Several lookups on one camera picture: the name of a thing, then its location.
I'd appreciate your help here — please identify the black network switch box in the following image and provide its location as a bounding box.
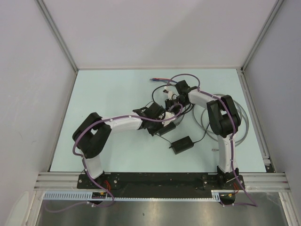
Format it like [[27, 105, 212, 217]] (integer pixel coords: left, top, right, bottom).
[[157, 122, 176, 136]]

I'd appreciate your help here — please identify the thin black power cord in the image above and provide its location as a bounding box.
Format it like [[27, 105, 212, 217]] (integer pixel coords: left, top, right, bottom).
[[145, 86, 196, 148]]

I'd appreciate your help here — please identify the blue ethernet cable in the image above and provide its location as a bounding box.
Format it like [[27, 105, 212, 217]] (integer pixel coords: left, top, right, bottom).
[[149, 77, 174, 83]]

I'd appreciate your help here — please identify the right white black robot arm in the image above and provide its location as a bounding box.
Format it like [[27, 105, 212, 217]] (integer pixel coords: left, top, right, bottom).
[[164, 80, 241, 189]]

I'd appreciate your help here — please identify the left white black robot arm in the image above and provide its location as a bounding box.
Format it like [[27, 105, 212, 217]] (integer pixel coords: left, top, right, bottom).
[[72, 103, 175, 188]]

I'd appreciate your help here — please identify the black power adapter brick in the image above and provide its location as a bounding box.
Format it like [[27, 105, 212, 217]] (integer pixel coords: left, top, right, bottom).
[[169, 136, 194, 154]]

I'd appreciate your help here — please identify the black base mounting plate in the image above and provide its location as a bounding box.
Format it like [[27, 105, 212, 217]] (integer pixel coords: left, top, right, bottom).
[[77, 171, 245, 198]]

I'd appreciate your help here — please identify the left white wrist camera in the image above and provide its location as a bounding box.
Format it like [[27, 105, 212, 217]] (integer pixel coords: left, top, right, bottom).
[[162, 112, 176, 127]]

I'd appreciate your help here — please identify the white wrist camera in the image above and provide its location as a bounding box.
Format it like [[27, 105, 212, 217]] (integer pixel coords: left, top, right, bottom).
[[162, 112, 176, 127], [163, 86, 177, 100]]

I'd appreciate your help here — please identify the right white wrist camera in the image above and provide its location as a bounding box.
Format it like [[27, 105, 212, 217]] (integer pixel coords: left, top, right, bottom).
[[163, 86, 177, 100]]

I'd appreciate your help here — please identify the grey ethernet cable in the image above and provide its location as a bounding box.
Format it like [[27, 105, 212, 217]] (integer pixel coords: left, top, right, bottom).
[[192, 93, 250, 152]]

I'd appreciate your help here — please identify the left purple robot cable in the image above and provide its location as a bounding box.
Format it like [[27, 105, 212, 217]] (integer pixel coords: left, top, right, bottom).
[[43, 103, 184, 212]]

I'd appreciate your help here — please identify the white slotted cable duct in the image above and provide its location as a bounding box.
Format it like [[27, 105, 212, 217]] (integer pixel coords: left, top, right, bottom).
[[44, 191, 220, 202]]

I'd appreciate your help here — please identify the aluminium frame rail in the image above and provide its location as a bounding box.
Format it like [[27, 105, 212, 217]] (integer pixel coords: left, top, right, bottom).
[[34, 172, 291, 192]]

